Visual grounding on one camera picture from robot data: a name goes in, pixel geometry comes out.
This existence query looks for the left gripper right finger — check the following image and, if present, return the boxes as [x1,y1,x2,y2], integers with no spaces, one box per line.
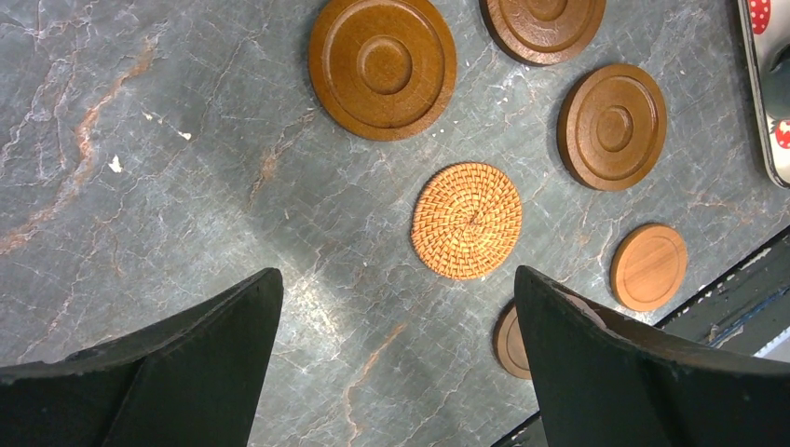
[514,266,789,446]

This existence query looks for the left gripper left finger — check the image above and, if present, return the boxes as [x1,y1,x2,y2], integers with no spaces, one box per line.
[1,268,284,446]

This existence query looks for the dark walnut coaster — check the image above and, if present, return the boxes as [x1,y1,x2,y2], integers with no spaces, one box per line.
[493,296,608,382]

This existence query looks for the orange coaster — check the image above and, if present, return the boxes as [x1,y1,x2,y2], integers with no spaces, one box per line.
[610,223,688,312]

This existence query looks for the light cork coaster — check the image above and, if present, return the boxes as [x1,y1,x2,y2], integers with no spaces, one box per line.
[410,162,523,280]

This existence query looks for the wooden coaster four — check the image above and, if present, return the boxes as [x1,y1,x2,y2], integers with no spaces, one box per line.
[557,63,668,192]

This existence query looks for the wooden coaster five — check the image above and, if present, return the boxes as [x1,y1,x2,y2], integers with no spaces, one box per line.
[308,0,456,141]

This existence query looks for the wooden coaster three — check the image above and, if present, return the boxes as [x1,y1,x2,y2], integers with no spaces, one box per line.
[479,0,606,65]

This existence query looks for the white serving tray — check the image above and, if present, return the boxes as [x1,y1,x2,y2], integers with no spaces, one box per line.
[736,0,789,189]

